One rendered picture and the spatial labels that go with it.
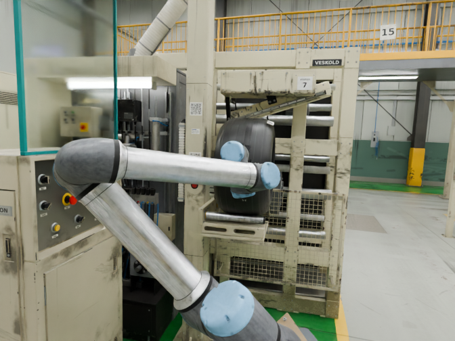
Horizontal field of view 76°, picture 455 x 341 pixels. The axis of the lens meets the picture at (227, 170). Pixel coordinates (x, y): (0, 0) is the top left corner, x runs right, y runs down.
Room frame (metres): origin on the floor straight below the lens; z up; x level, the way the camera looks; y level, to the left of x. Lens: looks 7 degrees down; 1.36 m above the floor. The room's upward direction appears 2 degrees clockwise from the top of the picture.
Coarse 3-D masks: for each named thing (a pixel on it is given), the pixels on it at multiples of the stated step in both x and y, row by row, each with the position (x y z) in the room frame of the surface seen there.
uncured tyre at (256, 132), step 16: (224, 128) 1.61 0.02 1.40; (240, 128) 1.58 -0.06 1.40; (256, 128) 1.57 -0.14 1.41; (272, 128) 1.64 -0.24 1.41; (256, 144) 1.49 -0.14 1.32; (272, 144) 1.58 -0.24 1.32; (256, 160) 1.46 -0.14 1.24; (272, 160) 1.92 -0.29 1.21; (224, 192) 1.51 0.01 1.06; (256, 192) 1.48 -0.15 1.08; (272, 192) 1.84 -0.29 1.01; (224, 208) 1.60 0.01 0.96; (240, 208) 1.56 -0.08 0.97; (256, 208) 1.54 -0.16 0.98
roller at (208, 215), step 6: (210, 216) 1.63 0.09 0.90; (216, 216) 1.63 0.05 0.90; (222, 216) 1.62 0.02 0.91; (228, 216) 1.61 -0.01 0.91; (234, 216) 1.61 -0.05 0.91; (240, 216) 1.60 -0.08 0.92; (246, 216) 1.60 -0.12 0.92; (252, 216) 1.60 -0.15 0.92; (258, 216) 1.59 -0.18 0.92; (264, 216) 1.60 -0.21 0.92; (246, 222) 1.60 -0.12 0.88; (252, 222) 1.59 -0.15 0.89; (258, 222) 1.58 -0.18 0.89; (264, 222) 1.57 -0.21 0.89
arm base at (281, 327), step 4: (280, 324) 0.83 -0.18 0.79; (280, 328) 0.79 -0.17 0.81; (284, 328) 0.81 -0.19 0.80; (288, 328) 0.83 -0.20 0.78; (280, 332) 0.78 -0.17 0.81; (284, 332) 0.79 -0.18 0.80; (288, 332) 0.80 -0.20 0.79; (292, 332) 0.82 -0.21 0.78; (280, 336) 0.76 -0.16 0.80; (284, 336) 0.78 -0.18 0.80; (288, 336) 0.78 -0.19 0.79; (292, 336) 0.79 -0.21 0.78; (296, 336) 0.80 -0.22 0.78; (276, 340) 0.75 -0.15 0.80; (280, 340) 0.76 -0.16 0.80; (284, 340) 0.76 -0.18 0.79; (288, 340) 0.77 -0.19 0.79; (292, 340) 0.78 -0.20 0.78; (296, 340) 0.79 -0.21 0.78; (300, 340) 0.80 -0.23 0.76
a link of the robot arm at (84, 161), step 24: (72, 144) 0.73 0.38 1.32; (96, 144) 0.72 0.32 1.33; (120, 144) 0.74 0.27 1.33; (72, 168) 0.70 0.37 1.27; (96, 168) 0.70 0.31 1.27; (120, 168) 0.72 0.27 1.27; (144, 168) 0.76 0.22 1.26; (168, 168) 0.80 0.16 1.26; (192, 168) 0.84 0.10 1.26; (216, 168) 0.88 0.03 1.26; (240, 168) 0.93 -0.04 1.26; (264, 168) 0.96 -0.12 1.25
